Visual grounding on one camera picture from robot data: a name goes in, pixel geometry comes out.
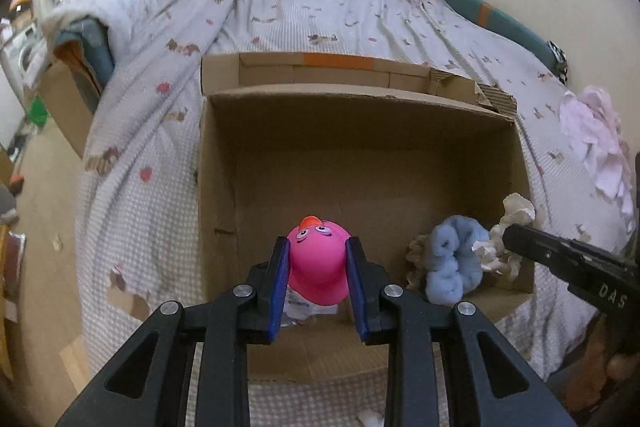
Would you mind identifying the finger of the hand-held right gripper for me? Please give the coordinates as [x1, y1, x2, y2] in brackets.
[502, 223, 577, 282]

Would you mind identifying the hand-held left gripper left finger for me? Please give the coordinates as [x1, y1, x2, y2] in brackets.
[55, 236, 292, 427]

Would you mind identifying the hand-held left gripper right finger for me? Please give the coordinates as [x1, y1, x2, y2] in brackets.
[345, 236, 577, 427]

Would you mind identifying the clear plastic tag packet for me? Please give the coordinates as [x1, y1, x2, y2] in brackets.
[281, 286, 347, 329]

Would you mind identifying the cream scrunchie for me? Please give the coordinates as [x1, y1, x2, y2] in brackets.
[472, 193, 536, 281]

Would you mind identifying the pink rubber duck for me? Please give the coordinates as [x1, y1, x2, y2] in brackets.
[286, 215, 352, 307]

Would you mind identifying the light blue scrunchie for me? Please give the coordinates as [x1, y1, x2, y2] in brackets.
[425, 215, 492, 306]

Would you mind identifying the brown cardboard box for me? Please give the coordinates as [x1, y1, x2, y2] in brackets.
[196, 52, 537, 384]

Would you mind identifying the person's right hand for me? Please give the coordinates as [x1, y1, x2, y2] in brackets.
[582, 331, 637, 408]

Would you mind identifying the floral lace socks bundle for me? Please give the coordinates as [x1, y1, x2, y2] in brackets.
[405, 234, 432, 291]

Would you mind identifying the person's right leg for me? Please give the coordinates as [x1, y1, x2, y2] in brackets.
[546, 367, 603, 427]

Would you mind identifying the pink cloth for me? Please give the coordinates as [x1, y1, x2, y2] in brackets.
[558, 85, 637, 219]

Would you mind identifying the white sock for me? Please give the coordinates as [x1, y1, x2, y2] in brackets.
[355, 409, 387, 427]

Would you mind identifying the black and white checked cloth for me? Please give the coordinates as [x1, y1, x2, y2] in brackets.
[547, 40, 569, 84]

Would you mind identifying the teal pillow with orange stripe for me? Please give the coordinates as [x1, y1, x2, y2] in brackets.
[432, 0, 559, 68]

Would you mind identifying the checked printed bed sheet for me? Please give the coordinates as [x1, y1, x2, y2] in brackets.
[75, 0, 640, 427]

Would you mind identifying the bedside cardboard box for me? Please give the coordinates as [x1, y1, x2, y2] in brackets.
[39, 57, 107, 158]

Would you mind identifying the teal and orange cloth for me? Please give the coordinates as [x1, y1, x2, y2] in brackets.
[53, 17, 117, 108]

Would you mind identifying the white washing machine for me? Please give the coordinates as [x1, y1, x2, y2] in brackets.
[0, 26, 47, 88]

